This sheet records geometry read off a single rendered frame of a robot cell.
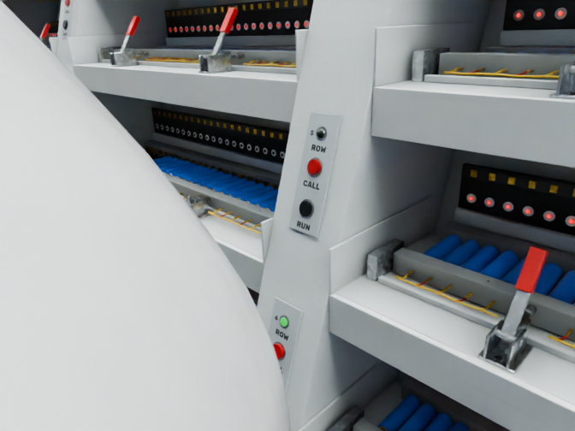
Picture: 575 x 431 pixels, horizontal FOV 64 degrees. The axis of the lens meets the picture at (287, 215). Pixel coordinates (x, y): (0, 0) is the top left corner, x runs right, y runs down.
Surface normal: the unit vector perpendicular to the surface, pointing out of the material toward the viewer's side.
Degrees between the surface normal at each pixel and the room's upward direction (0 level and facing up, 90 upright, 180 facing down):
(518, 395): 108
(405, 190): 90
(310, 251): 90
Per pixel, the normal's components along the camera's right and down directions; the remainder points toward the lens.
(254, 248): -0.04, -0.92
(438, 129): -0.71, 0.29
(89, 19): 0.70, 0.25
